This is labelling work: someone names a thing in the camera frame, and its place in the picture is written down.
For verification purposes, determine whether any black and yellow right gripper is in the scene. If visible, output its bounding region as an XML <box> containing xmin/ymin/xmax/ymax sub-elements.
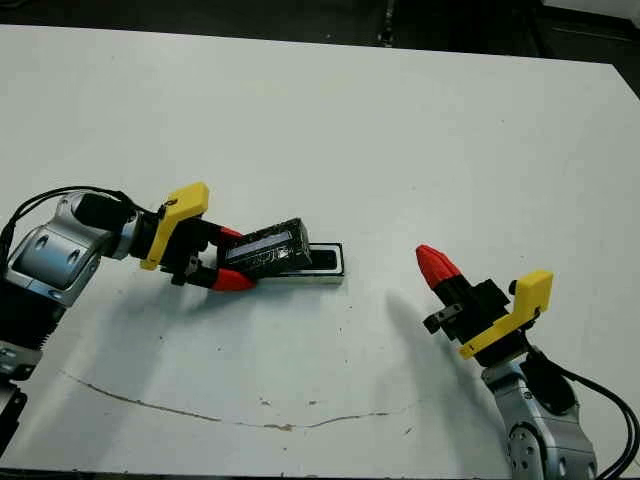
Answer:
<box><xmin>415</xmin><ymin>244</ymin><xmax>555</xmax><ymax>366</ymax></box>

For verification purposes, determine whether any black and yellow left gripper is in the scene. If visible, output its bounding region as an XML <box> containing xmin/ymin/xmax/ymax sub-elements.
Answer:
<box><xmin>139</xmin><ymin>182</ymin><xmax>257</xmax><ymax>293</ymax></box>

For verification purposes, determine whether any black box lid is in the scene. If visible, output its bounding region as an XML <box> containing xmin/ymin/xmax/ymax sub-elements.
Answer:
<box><xmin>218</xmin><ymin>216</ymin><xmax>315</xmax><ymax>277</ymax></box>

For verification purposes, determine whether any black camera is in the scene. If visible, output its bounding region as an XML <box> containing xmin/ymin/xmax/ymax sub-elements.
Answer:
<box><xmin>307</xmin><ymin>248</ymin><xmax>339</xmax><ymax>274</ymax></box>

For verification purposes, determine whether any black background stand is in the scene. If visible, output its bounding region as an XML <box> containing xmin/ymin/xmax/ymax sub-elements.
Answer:
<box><xmin>375</xmin><ymin>0</ymin><xmax>397</xmax><ymax>45</ymax></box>

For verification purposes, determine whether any white-lined camera box base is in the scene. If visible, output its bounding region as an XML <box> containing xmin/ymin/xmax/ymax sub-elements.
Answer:
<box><xmin>258</xmin><ymin>241</ymin><xmax>347</xmax><ymax>288</ymax></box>

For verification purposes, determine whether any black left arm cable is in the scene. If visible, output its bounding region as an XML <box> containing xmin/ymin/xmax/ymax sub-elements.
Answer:
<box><xmin>0</xmin><ymin>185</ymin><xmax>129</xmax><ymax>251</ymax></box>

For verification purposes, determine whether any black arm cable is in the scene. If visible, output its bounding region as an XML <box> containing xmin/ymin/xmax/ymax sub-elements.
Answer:
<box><xmin>0</xmin><ymin>185</ymin><xmax>129</xmax><ymax>251</ymax></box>
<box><xmin>558</xmin><ymin>368</ymin><xmax>640</xmax><ymax>480</ymax></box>

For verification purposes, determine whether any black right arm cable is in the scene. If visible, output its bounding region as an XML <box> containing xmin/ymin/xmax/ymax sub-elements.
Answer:
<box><xmin>558</xmin><ymin>368</ymin><xmax>640</xmax><ymax>480</ymax></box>

